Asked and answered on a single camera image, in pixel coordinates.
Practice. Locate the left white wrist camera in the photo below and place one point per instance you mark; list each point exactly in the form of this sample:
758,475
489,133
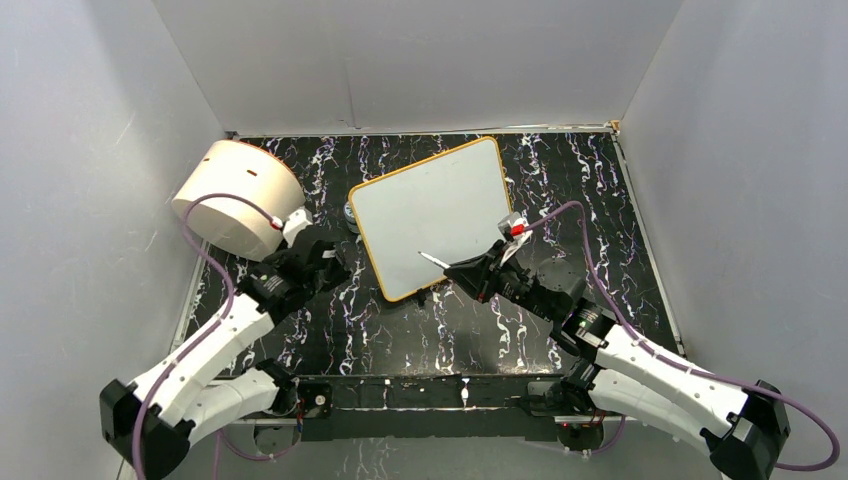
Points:
294,224

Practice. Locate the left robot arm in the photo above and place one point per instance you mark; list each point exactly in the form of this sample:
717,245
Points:
218,338

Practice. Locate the wire whiteboard stand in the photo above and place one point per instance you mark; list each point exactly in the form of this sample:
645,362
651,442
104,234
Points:
420,297

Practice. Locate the yellow framed whiteboard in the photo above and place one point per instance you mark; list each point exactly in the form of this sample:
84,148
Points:
448,205

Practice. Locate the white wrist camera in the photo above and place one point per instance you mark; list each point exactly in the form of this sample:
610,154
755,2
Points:
294,224
516,232

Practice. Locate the white marker pen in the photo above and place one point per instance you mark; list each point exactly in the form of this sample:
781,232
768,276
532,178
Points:
439,263

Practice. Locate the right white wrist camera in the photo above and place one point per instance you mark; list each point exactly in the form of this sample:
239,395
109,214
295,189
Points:
516,232

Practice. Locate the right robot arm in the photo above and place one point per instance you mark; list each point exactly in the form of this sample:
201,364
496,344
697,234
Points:
742,430

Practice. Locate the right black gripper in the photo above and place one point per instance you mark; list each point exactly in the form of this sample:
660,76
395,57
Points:
479,276

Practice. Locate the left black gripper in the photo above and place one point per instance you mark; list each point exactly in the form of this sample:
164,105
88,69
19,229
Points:
341,268

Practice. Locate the aluminium frame rail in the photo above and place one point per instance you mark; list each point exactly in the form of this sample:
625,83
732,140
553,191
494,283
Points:
326,408

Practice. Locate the cream cylindrical box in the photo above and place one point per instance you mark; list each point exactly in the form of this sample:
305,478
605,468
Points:
248,186

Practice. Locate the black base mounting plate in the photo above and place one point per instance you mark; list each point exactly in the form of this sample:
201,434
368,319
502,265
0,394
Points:
532,407

